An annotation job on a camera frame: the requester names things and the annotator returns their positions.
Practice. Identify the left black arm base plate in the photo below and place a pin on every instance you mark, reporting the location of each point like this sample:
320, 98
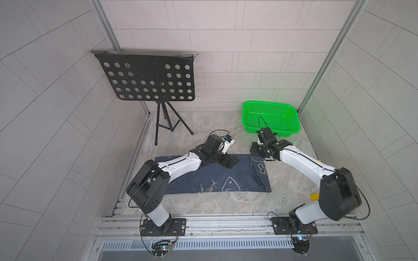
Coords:
172, 227

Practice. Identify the dark blue embroidered pillowcase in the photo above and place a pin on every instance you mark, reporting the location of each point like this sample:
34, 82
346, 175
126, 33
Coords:
249, 174

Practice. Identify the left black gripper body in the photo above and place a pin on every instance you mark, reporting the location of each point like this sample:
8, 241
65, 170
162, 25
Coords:
216, 156

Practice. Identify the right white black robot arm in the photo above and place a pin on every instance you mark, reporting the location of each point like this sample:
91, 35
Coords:
338, 194

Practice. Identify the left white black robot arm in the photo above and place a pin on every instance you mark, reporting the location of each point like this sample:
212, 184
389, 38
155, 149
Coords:
149, 185

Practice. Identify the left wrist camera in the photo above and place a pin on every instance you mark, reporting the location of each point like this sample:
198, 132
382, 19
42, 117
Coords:
227, 142

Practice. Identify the green plastic basket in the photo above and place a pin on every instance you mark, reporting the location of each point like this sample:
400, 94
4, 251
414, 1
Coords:
281, 118

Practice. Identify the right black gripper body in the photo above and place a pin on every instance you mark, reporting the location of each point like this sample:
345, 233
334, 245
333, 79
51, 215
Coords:
259, 150

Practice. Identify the black perforated music stand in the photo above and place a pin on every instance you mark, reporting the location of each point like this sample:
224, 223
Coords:
162, 79

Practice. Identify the green circuit board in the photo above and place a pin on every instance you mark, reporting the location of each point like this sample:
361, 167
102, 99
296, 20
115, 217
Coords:
161, 248
301, 245

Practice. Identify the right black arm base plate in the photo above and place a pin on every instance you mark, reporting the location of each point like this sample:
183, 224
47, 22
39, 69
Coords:
283, 226

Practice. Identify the aluminium front rail frame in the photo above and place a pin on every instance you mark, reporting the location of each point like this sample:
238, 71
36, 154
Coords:
231, 232

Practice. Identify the right green circuit board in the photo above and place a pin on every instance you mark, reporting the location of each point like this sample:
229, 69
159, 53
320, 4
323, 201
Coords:
301, 245

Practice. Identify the left green circuit board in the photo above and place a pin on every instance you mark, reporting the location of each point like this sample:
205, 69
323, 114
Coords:
161, 248

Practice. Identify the yellow plastic triangle piece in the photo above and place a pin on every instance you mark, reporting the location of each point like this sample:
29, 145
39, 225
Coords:
314, 197

